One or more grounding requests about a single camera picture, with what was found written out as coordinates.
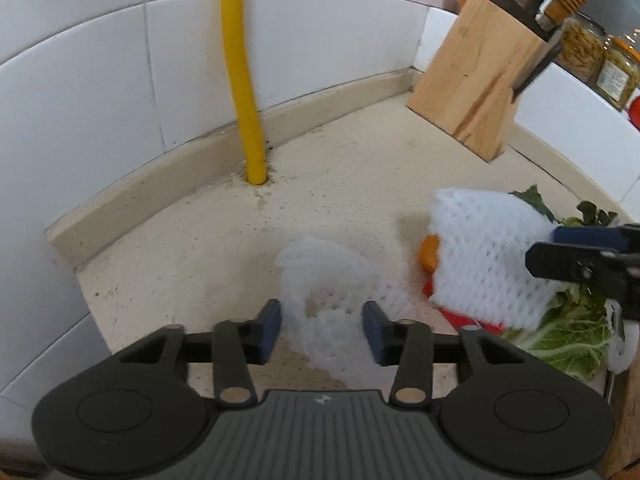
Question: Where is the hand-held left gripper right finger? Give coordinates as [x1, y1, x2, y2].
[361, 301, 526, 408]

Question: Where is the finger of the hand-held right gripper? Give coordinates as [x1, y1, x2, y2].
[552, 224, 640, 256]
[525, 242, 640, 321]

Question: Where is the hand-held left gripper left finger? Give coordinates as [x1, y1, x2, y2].
[119, 299, 283, 408]

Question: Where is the green leaf with pale veins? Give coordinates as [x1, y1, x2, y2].
[560, 201, 619, 228]

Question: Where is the red and blue drink carton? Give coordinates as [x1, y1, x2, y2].
[422, 280, 503, 334]

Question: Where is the dark green leafy vegetable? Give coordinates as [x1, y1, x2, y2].
[509, 185, 558, 223]

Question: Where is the pale napa cabbage leaf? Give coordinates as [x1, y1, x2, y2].
[505, 280, 621, 381]

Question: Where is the orange peel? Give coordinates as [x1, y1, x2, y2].
[419, 234, 441, 273]

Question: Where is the glass jar of pickles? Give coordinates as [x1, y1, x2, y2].
[595, 37, 640, 111]

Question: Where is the glass jar of pasta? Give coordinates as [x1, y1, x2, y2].
[555, 14, 608, 83]

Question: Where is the wooden knife block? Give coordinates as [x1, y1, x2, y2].
[406, 0, 563, 162]

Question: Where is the yellow pipe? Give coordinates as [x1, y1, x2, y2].
[221, 0, 268, 187]

